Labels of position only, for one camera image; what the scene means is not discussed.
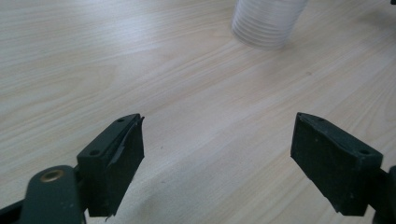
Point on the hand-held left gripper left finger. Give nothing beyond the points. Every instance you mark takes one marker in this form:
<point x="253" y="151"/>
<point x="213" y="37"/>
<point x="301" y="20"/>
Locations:
<point x="118" y="168"/>

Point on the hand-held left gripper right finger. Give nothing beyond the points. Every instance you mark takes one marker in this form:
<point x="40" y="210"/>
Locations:
<point x="333" y="168"/>

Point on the stack of clear plastic cups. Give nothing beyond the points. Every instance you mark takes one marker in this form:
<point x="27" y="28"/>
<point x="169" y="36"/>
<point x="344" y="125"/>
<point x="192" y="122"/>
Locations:
<point x="264" y="25"/>

